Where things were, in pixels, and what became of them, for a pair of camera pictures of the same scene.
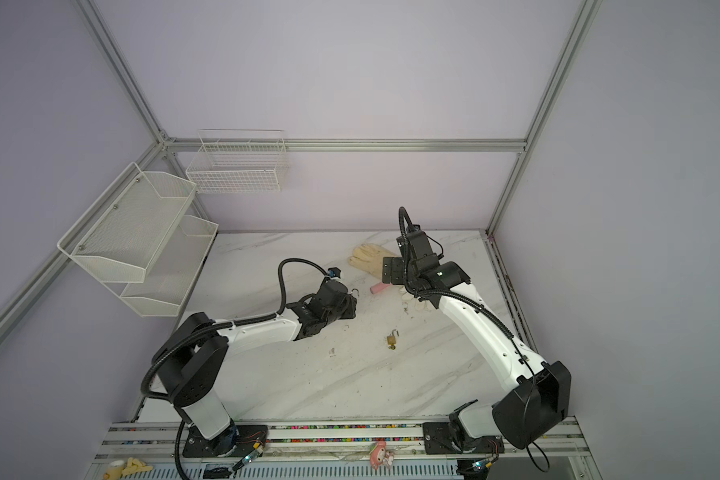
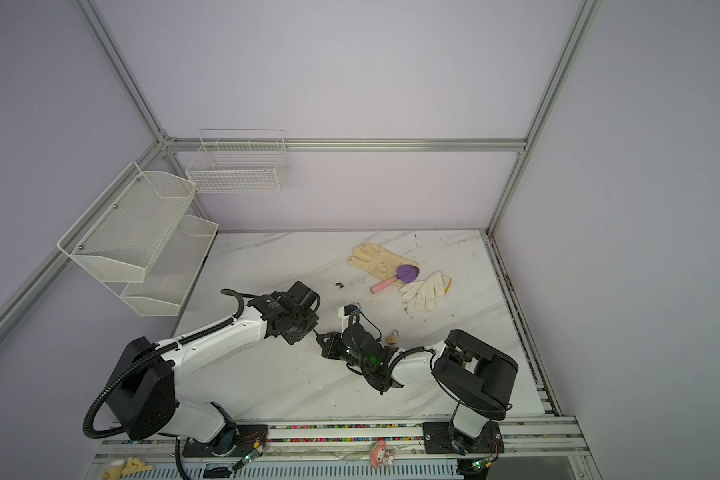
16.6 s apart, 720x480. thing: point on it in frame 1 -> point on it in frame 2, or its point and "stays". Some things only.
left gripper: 350,303 -> 312,321
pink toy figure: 379,456 stays
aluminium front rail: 546,449 stays
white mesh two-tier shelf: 140,241 stays
